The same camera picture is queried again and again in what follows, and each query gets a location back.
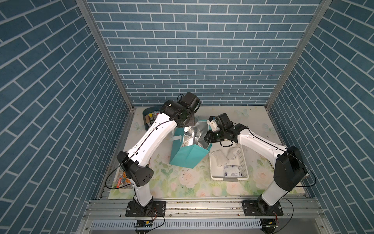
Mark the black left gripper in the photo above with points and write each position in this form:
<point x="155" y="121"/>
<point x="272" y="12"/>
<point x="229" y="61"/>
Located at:
<point x="192" y="121"/>

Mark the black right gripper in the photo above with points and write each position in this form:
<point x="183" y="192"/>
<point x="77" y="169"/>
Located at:
<point x="208" y="138"/>

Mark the plain white ice pack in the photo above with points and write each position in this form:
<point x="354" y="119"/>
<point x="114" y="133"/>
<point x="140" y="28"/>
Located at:
<point x="234" y="153"/>
<point x="220" y="158"/>

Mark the teal insulated delivery bag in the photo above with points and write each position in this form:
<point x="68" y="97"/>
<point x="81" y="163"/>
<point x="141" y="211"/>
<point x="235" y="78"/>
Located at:
<point x="189" y="146"/>

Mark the white printed ice pack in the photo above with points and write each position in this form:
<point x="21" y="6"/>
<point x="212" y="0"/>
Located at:
<point x="232" y="171"/>

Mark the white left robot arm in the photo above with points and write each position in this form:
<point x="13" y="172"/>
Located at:
<point x="134" y="162"/>

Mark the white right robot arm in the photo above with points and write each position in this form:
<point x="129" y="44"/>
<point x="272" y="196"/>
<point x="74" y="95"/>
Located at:
<point x="289" y="168"/>

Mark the dark teal storage bin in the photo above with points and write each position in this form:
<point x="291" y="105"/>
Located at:
<point x="150" y="115"/>

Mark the white perforated plastic basket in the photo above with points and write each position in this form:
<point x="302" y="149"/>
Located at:
<point x="217" y="173"/>

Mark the floral table mat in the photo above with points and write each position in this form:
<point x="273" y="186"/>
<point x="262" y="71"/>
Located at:
<point x="171" y="181"/>

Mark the colourful illustrated children's book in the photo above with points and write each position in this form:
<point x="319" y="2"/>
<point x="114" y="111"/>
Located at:
<point x="121" y="179"/>

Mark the small green circuit board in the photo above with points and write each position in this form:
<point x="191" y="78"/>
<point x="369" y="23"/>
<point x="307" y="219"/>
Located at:
<point x="144" y="224"/>

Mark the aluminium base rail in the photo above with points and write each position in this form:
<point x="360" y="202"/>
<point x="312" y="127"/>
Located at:
<point x="296" y="207"/>

